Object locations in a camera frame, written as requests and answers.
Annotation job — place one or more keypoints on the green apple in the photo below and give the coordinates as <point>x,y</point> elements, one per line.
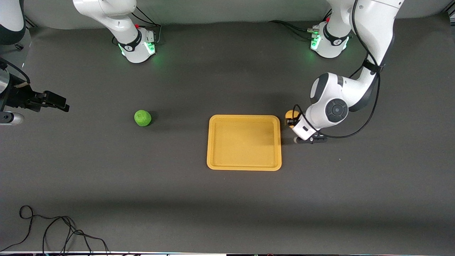
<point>142,117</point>

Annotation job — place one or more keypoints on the yellow plastic tray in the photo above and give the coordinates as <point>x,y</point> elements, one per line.
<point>244,142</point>

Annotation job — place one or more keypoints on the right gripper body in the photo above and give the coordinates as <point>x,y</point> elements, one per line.
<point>18,97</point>

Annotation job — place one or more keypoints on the yellow-brown potato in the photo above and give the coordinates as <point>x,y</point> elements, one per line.
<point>291,115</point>

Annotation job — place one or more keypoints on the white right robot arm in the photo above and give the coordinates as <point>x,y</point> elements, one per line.
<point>117,21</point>

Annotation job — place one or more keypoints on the aluminium frame rail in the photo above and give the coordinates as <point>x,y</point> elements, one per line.
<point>31,22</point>

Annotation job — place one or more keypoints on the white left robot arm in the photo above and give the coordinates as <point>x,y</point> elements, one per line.
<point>373,21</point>

